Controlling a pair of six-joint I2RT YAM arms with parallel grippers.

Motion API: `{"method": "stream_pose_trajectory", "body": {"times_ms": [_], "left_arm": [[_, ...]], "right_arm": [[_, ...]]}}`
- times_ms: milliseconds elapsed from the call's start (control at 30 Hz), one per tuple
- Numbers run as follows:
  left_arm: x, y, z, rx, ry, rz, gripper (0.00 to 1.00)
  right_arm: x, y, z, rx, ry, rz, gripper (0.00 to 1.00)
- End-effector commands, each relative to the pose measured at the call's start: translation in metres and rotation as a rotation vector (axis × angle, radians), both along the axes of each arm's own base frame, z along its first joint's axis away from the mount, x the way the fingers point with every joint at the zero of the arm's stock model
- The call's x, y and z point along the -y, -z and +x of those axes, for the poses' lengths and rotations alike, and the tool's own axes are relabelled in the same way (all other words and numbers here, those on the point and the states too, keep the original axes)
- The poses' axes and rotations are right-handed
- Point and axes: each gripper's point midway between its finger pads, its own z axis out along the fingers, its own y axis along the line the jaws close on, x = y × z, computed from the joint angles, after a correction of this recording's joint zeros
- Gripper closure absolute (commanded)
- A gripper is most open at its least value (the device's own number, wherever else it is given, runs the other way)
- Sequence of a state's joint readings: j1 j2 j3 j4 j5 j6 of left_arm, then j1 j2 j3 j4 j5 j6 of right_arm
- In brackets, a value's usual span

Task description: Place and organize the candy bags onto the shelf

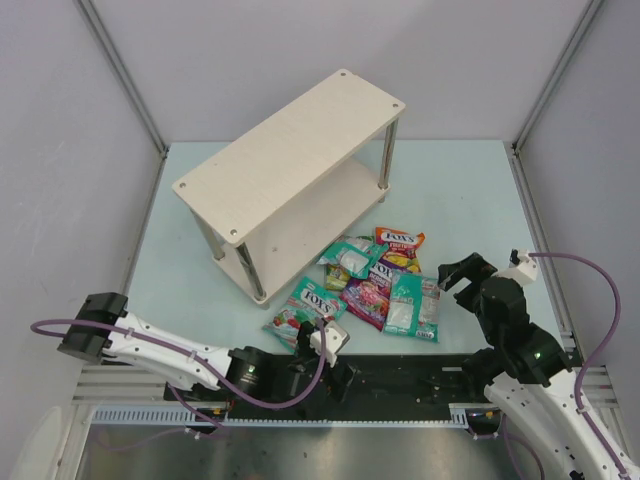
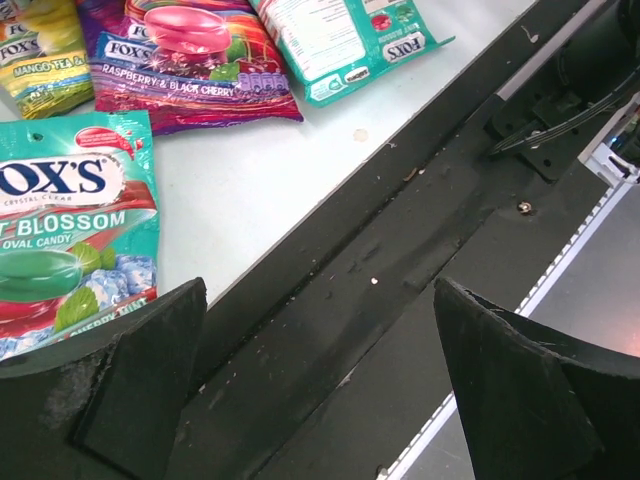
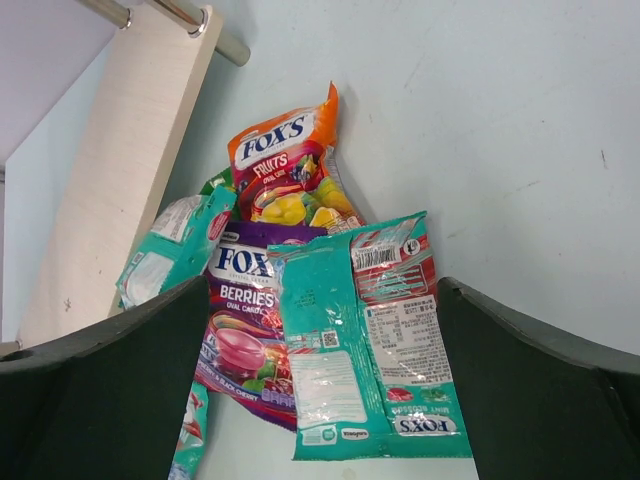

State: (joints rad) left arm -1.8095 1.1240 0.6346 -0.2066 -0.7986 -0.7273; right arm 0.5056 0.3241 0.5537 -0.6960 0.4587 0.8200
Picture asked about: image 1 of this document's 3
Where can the teal candy bag back side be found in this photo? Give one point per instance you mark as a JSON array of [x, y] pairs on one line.
[[413, 307]]

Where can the teal Fox's mint candy bag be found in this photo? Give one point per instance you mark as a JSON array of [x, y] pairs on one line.
[[307, 303]]

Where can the white slotted cable duct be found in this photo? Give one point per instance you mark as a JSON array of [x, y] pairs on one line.
[[175, 416]]

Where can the teal cherry mint candy bag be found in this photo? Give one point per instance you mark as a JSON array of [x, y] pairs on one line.
[[353, 254]]

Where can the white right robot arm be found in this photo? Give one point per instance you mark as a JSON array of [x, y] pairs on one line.
[[527, 373]]

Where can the purple Fox's berries candy bag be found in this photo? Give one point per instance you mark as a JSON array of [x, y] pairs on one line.
[[368, 299]]

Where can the light wooden two-tier shelf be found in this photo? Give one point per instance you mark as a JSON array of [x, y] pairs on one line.
[[274, 199]]

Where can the green Fox's spring tea bag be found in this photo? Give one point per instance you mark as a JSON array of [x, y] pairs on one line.
[[336, 278]]

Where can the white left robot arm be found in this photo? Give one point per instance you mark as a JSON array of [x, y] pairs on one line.
[[104, 328]]

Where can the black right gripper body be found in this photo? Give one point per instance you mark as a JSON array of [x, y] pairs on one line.
[[470, 289]]

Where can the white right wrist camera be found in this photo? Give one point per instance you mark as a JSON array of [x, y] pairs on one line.
[[522, 268]]

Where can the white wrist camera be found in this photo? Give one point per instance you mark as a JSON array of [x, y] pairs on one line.
[[522, 268], [329, 341]]

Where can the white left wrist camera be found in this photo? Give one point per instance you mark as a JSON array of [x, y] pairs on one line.
[[329, 341]]

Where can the orange Fox's fruits candy bag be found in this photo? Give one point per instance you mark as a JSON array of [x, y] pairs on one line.
[[402, 247]]

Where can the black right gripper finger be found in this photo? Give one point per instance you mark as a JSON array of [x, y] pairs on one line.
[[469, 297], [451, 274]]

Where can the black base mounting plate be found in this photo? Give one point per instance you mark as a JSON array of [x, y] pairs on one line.
[[386, 387]]

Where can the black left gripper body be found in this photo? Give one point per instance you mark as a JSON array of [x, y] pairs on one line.
[[338, 379]]

